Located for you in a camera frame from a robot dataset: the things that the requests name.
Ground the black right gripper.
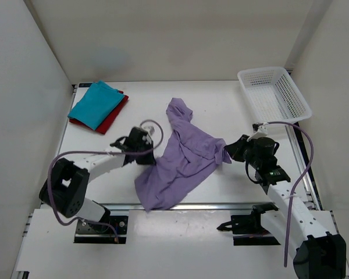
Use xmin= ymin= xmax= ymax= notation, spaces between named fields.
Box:
xmin=225 ymin=135 xmax=261 ymax=170

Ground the lilac t shirt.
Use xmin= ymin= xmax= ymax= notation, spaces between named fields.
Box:
xmin=134 ymin=98 xmax=232 ymax=212

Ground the red t shirt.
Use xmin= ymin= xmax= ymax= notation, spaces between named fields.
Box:
xmin=68 ymin=91 xmax=129 ymax=135

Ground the teal t shirt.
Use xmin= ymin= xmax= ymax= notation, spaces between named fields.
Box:
xmin=68 ymin=81 xmax=124 ymax=130

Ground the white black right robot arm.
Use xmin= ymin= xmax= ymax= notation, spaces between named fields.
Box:
xmin=217 ymin=135 xmax=346 ymax=278

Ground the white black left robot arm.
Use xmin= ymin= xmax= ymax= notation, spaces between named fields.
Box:
xmin=39 ymin=126 xmax=156 ymax=233

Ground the white plastic basket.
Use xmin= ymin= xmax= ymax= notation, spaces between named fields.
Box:
xmin=237 ymin=66 xmax=312 ymax=123

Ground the blue label sticker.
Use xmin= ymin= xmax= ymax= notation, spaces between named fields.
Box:
xmin=78 ymin=83 xmax=92 ymax=88

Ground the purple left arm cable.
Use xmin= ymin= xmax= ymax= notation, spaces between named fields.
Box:
xmin=47 ymin=119 xmax=164 ymax=244

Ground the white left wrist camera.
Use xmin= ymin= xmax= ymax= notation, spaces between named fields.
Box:
xmin=140 ymin=125 xmax=155 ymax=135

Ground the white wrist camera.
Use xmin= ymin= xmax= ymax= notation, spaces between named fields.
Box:
xmin=249 ymin=123 xmax=268 ymax=140
xmin=140 ymin=125 xmax=155 ymax=135

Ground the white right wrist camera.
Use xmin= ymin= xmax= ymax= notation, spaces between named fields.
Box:
xmin=249 ymin=123 xmax=268 ymax=140

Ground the aluminium table rail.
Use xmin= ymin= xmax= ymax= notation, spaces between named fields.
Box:
xmin=104 ymin=202 xmax=286 ymax=212

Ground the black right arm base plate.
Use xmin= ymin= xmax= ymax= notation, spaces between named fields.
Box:
xmin=217 ymin=210 xmax=280 ymax=246

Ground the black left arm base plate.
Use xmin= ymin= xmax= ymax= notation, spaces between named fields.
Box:
xmin=74 ymin=211 xmax=129 ymax=245

